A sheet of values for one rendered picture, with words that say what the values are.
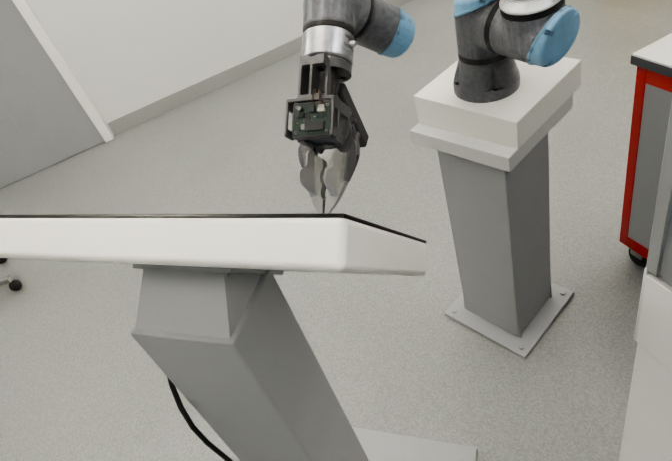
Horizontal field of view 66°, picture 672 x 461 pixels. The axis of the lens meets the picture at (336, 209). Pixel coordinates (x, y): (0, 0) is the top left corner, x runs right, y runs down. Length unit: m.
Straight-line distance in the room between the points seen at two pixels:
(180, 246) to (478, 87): 0.87
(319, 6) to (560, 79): 0.70
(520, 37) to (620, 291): 1.07
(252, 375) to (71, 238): 0.27
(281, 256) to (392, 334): 1.40
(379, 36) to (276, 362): 0.50
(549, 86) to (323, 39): 0.67
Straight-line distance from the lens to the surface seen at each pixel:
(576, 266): 1.98
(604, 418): 1.67
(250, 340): 0.66
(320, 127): 0.68
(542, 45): 1.08
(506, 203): 1.35
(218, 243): 0.50
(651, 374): 0.86
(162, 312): 0.70
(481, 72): 1.23
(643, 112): 1.61
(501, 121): 1.19
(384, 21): 0.83
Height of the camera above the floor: 1.48
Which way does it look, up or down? 38 degrees down
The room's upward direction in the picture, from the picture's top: 20 degrees counter-clockwise
